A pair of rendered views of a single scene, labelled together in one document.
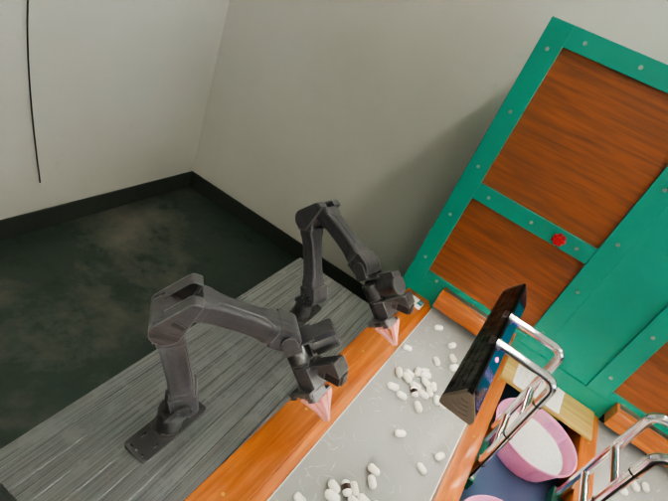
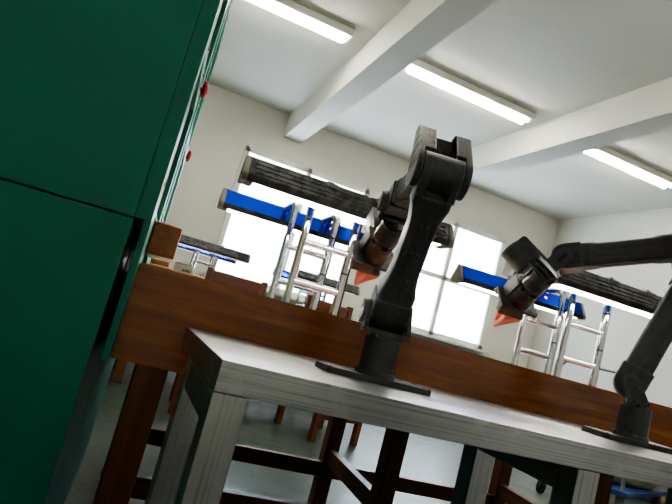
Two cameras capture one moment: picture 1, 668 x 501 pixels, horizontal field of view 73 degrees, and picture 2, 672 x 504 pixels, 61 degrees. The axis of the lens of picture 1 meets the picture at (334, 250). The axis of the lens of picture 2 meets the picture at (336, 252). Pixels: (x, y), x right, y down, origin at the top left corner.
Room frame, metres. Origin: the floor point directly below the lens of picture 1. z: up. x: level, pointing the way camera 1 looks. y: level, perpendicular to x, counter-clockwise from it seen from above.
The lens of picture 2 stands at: (1.91, 0.74, 0.74)
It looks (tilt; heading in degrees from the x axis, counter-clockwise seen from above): 7 degrees up; 234
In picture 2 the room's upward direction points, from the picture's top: 15 degrees clockwise
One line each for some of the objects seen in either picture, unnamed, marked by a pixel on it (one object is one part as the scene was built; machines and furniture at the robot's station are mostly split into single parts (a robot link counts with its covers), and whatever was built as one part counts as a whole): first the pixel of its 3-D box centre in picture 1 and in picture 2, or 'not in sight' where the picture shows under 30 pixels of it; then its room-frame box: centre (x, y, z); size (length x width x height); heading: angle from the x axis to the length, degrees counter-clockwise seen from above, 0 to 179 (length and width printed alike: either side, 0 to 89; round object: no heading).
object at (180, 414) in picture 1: (178, 400); (633, 391); (0.66, 0.19, 0.77); 0.09 x 0.06 x 0.06; 28
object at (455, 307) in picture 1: (473, 319); (164, 243); (1.43, -0.58, 0.83); 0.30 x 0.06 x 0.07; 69
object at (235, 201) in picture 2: not in sight; (302, 223); (0.80, -1.00, 1.08); 0.62 x 0.08 x 0.07; 159
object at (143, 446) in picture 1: (169, 417); (632, 423); (0.66, 0.19, 0.71); 0.20 x 0.07 x 0.08; 163
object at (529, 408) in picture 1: (487, 399); (328, 267); (0.97, -0.55, 0.90); 0.20 x 0.19 x 0.45; 159
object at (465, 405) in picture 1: (496, 336); (351, 204); (1.00, -0.48, 1.08); 0.62 x 0.08 x 0.07; 159
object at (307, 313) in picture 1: (302, 308); (378, 358); (1.23, 0.02, 0.71); 0.20 x 0.07 x 0.08; 163
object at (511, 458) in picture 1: (528, 442); not in sight; (1.06, -0.80, 0.72); 0.27 x 0.27 x 0.10
